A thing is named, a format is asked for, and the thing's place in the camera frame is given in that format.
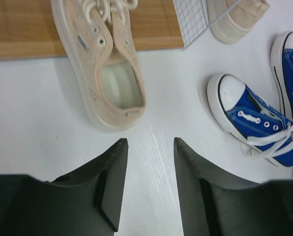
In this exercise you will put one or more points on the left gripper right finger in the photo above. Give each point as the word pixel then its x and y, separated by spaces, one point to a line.
pixel 214 202

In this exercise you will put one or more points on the white wire wooden shoe shelf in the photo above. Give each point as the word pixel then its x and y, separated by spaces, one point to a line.
pixel 28 30

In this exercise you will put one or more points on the blue canvas sneaker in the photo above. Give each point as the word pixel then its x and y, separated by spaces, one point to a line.
pixel 250 119
pixel 281 63

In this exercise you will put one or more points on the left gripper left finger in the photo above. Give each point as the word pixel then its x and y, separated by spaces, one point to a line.
pixel 84 202

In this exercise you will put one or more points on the beige platform sneaker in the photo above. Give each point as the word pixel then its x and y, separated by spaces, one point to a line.
pixel 104 64
pixel 231 20

